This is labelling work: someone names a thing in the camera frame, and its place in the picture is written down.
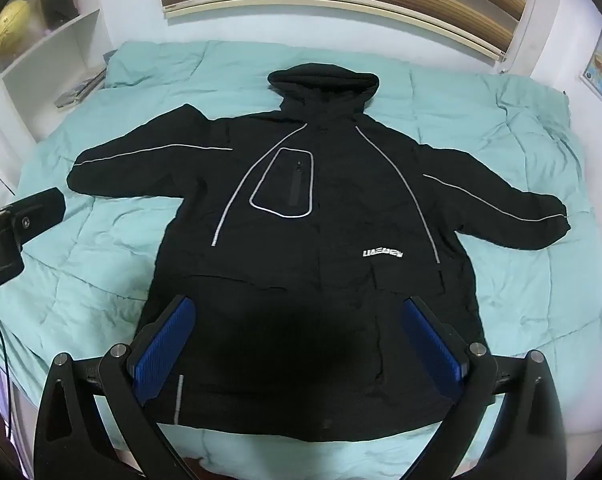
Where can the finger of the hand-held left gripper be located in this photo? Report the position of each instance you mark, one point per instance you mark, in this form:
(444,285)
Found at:
(41,210)

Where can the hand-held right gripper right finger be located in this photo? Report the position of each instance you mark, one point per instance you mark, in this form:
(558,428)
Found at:
(433,347)

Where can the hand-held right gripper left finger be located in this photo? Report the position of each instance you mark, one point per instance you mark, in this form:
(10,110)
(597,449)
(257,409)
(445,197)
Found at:
(163,347)

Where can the black hooded jacket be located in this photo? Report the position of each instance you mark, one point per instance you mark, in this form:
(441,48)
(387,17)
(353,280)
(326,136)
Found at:
(311,260)

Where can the stack of books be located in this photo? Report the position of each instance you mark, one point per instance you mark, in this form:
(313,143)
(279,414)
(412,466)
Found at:
(81,91)

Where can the white shelf unit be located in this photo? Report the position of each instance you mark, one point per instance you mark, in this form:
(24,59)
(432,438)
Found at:
(51,45)

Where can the yellow globe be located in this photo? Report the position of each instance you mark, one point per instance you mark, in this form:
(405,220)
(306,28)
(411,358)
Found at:
(11,27)

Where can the teal quilted blanket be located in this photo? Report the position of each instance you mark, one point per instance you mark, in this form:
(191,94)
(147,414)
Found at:
(506,135)

